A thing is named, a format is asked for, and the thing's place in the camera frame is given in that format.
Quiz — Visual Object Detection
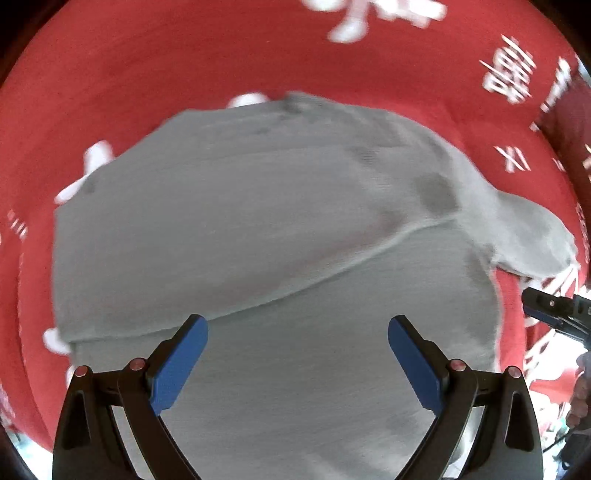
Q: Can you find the person's right hand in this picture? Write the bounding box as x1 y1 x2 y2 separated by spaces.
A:
566 350 591 431

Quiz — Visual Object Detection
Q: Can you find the grey knit garment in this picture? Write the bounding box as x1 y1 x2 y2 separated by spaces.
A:
50 91 580 480

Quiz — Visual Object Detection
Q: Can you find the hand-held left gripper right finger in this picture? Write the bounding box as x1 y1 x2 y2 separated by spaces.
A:
388 315 544 480

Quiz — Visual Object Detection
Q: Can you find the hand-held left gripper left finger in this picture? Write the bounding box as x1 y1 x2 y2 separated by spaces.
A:
52 314 209 480

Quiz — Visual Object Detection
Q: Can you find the red printed tablecloth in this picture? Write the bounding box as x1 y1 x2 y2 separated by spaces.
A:
0 0 591 453

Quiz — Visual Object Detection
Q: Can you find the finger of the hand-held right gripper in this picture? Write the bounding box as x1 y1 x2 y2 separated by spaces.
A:
523 286 591 342

